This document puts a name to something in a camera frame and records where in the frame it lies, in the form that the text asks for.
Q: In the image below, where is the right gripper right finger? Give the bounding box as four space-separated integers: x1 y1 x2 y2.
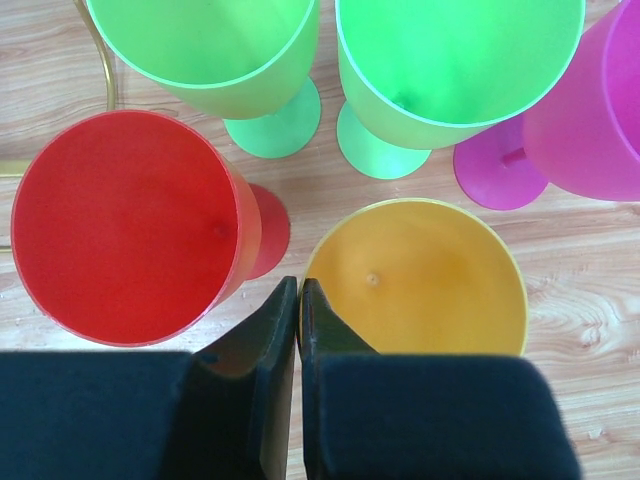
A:
298 279 583 479

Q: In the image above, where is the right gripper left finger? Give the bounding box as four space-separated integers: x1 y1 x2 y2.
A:
1 277 297 479

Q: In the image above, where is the yellow wine glass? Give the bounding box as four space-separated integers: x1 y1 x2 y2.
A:
304 198 529 356

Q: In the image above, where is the red wine glass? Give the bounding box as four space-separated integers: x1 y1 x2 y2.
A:
11 110 290 347

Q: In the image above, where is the green wine glass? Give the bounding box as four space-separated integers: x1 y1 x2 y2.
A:
87 0 321 159
335 0 586 180

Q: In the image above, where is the magenta wine glass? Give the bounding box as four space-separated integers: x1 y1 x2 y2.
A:
453 0 639 211

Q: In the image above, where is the gold wire glass rack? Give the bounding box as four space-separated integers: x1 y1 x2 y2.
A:
1 1 116 253

